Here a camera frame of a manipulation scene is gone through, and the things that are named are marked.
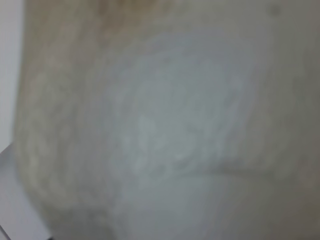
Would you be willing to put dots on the clear bottle with pink label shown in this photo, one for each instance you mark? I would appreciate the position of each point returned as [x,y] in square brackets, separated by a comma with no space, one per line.
[171,119]

